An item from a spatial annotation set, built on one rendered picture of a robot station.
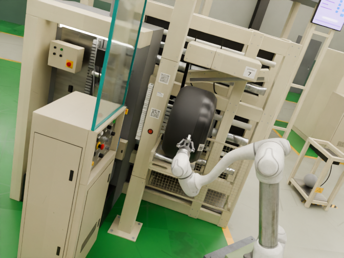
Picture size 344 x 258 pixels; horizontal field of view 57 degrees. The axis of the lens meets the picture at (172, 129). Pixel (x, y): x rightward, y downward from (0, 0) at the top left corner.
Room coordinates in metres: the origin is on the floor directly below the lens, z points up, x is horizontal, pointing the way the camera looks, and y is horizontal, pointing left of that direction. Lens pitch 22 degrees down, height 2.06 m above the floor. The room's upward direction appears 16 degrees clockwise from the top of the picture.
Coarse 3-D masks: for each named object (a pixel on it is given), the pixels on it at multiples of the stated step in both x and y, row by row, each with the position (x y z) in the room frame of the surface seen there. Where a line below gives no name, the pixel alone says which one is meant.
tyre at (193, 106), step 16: (192, 96) 2.27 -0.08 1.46; (208, 96) 2.31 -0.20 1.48; (176, 112) 2.16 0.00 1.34; (192, 112) 2.16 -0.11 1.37; (208, 112) 2.19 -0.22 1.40; (176, 128) 2.11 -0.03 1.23; (192, 128) 2.11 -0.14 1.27; (208, 128) 2.15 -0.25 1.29; (176, 144) 2.12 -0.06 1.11; (192, 160) 2.18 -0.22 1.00
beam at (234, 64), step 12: (192, 48) 2.59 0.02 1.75; (204, 48) 2.58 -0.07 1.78; (216, 48) 2.76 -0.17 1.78; (192, 60) 2.59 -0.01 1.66; (204, 60) 2.58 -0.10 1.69; (216, 60) 2.57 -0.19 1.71; (228, 60) 2.57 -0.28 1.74; (240, 60) 2.56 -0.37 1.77; (252, 60) 2.64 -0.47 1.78; (228, 72) 2.57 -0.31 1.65; (240, 72) 2.56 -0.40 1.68
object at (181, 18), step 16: (176, 0) 2.34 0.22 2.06; (192, 0) 2.33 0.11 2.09; (176, 16) 2.34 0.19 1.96; (176, 32) 2.34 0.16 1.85; (176, 48) 2.34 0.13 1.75; (160, 64) 2.34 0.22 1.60; (176, 64) 2.34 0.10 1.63; (160, 112) 2.34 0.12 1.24; (144, 128) 2.34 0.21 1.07; (160, 128) 2.41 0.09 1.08; (144, 144) 2.34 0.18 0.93; (144, 160) 2.34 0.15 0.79; (144, 176) 2.33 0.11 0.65; (128, 192) 2.34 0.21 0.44; (128, 208) 2.34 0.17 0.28; (128, 224) 2.34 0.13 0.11
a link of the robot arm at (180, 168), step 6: (180, 156) 1.75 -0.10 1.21; (186, 156) 1.78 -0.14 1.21; (174, 162) 1.70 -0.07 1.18; (180, 162) 1.69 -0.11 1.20; (186, 162) 1.72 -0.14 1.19; (174, 168) 1.66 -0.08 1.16; (180, 168) 1.66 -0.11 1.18; (186, 168) 1.69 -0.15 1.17; (174, 174) 1.66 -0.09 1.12; (180, 174) 1.66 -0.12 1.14; (186, 174) 1.70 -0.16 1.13
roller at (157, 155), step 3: (156, 153) 2.27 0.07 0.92; (156, 156) 2.25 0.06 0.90; (159, 156) 2.25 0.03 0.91; (162, 156) 2.26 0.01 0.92; (165, 156) 2.26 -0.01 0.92; (162, 159) 2.25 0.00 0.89; (165, 159) 2.25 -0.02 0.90; (168, 159) 2.25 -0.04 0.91; (171, 159) 2.25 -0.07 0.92; (171, 162) 2.25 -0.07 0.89; (192, 165) 2.24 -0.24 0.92; (195, 165) 2.25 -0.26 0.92; (192, 168) 2.23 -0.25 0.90
